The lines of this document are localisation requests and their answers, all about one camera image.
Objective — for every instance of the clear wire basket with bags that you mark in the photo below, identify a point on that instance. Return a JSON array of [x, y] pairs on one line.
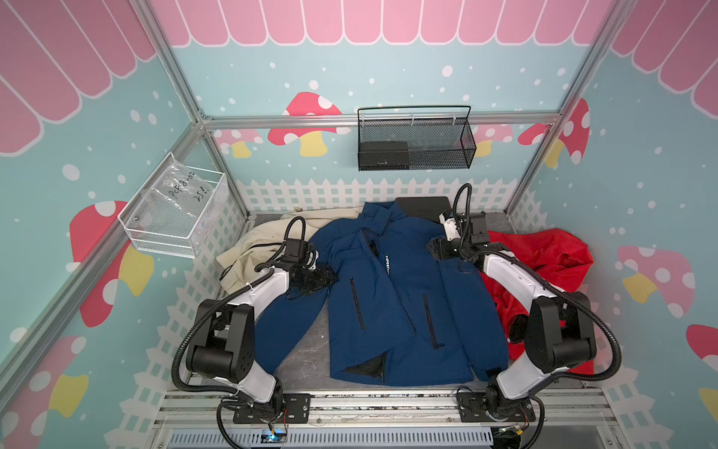
[[175, 209]]

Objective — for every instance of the red jacket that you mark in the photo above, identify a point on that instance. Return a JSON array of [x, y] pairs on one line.
[[556, 255]]

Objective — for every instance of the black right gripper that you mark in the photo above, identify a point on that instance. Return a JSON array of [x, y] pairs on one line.
[[439, 247]]

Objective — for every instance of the black wire mesh basket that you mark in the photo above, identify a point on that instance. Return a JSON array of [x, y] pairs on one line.
[[439, 137]]

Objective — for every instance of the black flat case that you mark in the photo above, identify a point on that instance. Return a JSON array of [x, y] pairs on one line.
[[429, 208]]

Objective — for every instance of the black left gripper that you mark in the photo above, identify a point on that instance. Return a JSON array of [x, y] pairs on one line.
[[323, 278]]

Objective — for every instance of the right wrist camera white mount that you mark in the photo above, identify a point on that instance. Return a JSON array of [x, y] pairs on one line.
[[451, 226]]

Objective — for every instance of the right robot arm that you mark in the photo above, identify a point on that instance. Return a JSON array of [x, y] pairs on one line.
[[556, 334]]

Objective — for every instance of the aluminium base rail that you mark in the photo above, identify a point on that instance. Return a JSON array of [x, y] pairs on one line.
[[432, 418]]

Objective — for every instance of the cream beige jacket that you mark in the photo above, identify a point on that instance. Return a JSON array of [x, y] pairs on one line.
[[259, 244]]

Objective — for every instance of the navy blue jacket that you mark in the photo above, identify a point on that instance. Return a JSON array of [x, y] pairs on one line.
[[397, 316]]

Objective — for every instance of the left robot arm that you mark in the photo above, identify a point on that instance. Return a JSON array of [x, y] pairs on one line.
[[218, 353]]

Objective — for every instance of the black box in basket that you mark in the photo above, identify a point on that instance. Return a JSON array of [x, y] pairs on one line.
[[383, 155]]

